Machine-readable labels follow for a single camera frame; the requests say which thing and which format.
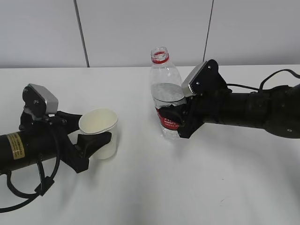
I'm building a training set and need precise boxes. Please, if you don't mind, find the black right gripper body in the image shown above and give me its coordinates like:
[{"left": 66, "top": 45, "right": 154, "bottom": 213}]
[{"left": 179, "top": 90, "right": 231, "bottom": 138}]

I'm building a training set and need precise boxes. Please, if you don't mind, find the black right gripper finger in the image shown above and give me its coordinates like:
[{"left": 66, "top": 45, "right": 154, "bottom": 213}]
[
  {"left": 170, "top": 97, "right": 193, "bottom": 109},
  {"left": 156, "top": 106, "right": 187, "bottom": 128}
]

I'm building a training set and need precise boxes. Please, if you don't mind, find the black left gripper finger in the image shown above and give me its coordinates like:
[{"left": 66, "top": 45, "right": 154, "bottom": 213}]
[
  {"left": 55, "top": 111, "right": 82, "bottom": 134},
  {"left": 76, "top": 132, "right": 112, "bottom": 164}
]

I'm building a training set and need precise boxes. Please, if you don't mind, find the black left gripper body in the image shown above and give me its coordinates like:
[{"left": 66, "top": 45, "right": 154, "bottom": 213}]
[{"left": 19, "top": 110, "right": 89, "bottom": 173}]

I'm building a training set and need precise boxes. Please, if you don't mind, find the white paper cup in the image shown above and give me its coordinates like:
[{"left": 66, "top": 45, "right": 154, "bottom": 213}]
[{"left": 79, "top": 108, "right": 118, "bottom": 160}]

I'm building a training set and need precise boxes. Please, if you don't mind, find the clear water bottle red label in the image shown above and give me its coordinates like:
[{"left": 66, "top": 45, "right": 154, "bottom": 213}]
[{"left": 149, "top": 46, "right": 188, "bottom": 141}]

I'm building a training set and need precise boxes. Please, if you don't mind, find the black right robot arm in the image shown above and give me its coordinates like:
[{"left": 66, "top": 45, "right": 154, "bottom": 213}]
[{"left": 158, "top": 85, "right": 300, "bottom": 139}]

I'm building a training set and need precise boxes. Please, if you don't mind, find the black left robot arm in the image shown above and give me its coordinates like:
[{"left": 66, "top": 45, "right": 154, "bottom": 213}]
[{"left": 0, "top": 109, "right": 112, "bottom": 173}]

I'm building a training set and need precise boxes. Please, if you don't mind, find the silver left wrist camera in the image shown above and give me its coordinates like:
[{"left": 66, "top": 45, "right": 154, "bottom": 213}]
[{"left": 22, "top": 83, "right": 59, "bottom": 118}]

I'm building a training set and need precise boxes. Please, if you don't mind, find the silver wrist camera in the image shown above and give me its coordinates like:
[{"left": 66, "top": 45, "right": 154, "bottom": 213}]
[
  {"left": 22, "top": 83, "right": 59, "bottom": 118},
  {"left": 181, "top": 59, "right": 227, "bottom": 98}
]

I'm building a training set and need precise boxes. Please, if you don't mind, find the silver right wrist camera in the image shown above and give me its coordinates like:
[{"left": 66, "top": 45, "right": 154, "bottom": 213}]
[{"left": 181, "top": 59, "right": 227, "bottom": 98}]

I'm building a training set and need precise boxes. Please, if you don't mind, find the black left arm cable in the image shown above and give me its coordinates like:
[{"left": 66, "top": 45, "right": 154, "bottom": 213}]
[{"left": 0, "top": 121, "right": 62, "bottom": 210}]

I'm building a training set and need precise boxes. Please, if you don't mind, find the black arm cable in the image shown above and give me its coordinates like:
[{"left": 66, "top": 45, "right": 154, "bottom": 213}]
[
  {"left": 226, "top": 69, "right": 300, "bottom": 93},
  {"left": 0, "top": 121, "right": 62, "bottom": 210}
]

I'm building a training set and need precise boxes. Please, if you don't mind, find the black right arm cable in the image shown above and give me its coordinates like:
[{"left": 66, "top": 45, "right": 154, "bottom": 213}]
[{"left": 226, "top": 69, "right": 300, "bottom": 93}]

